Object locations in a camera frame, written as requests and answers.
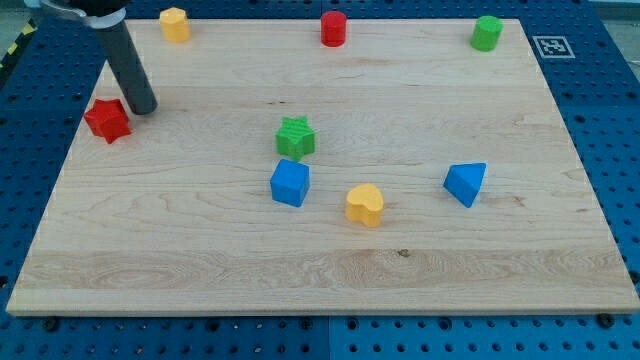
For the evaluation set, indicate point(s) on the green cylinder block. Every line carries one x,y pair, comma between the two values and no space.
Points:
486,33

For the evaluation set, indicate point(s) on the yellow heart block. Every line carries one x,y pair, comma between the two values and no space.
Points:
365,204

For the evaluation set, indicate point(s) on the yellow hexagon block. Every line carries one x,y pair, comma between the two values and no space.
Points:
174,24

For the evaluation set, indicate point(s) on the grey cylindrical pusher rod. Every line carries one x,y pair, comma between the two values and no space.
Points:
127,68

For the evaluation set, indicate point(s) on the wooden board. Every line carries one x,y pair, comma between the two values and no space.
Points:
177,218

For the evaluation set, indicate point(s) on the blue cube block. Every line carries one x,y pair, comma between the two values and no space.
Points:
290,182

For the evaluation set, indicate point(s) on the white fiducial marker tag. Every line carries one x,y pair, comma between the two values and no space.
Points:
553,47

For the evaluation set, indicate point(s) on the blue triangle block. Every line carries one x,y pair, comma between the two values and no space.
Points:
464,182

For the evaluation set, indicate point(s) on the red star block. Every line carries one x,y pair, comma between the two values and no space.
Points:
108,119

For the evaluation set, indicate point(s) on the robot arm flange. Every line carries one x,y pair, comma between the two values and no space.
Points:
95,14

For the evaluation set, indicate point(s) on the green star block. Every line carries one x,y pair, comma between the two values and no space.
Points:
295,138

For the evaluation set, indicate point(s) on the red cylinder block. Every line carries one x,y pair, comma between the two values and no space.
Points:
333,28

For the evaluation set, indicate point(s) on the black yellow hazard tape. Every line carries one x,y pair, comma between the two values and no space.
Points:
18,47

